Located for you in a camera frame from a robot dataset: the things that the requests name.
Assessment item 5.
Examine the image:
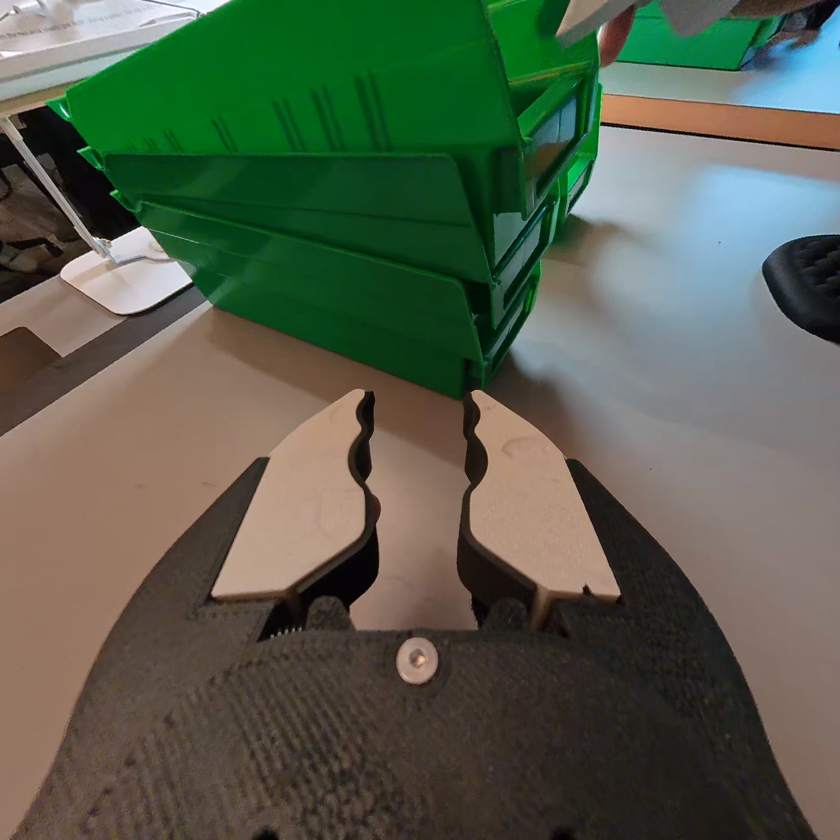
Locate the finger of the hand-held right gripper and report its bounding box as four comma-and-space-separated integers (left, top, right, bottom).
658, 0, 744, 38
555, 0, 639, 68

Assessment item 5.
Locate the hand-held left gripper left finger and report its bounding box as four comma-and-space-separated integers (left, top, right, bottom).
211, 388, 383, 606

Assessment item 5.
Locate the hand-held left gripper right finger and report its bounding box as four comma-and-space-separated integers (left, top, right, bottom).
457, 390, 623, 629

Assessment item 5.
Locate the green plastic storage bin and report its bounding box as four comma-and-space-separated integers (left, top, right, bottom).
110, 189, 546, 330
64, 0, 602, 222
77, 147, 601, 284
151, 226, 542, 400

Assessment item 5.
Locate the grey desk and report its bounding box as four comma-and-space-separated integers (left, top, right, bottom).
0, 125, 840, 788

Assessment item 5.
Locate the nested green bin stack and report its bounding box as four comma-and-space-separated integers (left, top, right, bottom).
616, 0, 788, 71

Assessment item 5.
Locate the black mesh cushion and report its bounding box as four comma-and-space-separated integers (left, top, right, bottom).
761, 234, 840, 343

